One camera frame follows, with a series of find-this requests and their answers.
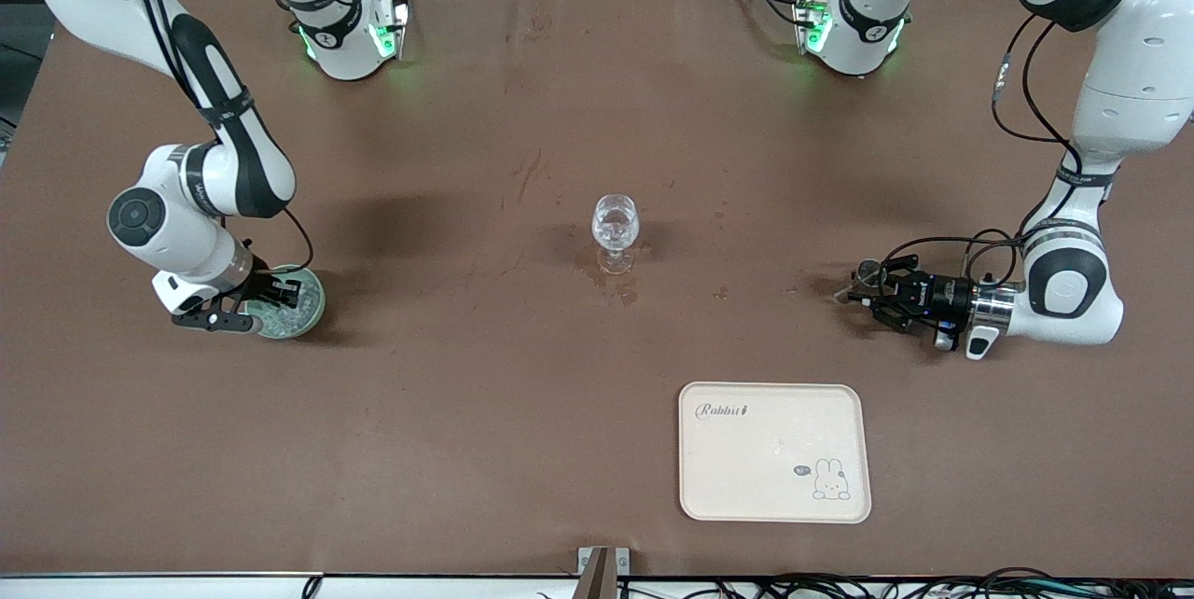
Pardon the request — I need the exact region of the clear ice cubes pile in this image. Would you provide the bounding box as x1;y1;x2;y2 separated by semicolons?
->
261;286;320;335

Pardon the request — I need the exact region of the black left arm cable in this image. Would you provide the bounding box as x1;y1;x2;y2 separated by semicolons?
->
882;16;1085;294

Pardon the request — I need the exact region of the metal double jigger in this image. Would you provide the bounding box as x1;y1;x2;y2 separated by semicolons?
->
835;259;889;306

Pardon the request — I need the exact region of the clear stemmed wine glass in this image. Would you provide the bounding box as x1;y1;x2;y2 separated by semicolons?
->
591;194;642;276

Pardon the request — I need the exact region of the brown table cover sheet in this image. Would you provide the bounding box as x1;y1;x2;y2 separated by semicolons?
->
0;0;1194;578

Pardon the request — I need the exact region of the black cable bundle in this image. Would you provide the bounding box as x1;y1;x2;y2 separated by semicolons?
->
300;567;1194;599

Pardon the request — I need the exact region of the cream rabbit print tray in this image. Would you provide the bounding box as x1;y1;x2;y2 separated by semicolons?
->
678;382;872;524

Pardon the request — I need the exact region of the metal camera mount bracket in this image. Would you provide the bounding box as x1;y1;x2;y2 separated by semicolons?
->
577;547;631;599

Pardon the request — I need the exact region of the pale green ceramic bowl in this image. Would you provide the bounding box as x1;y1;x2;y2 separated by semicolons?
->
244;264;326;341

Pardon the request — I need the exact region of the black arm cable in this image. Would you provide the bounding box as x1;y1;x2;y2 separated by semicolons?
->
247;207;316;276
882;16;1085;294

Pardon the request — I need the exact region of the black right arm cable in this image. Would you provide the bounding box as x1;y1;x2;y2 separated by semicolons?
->
247;207;316;276

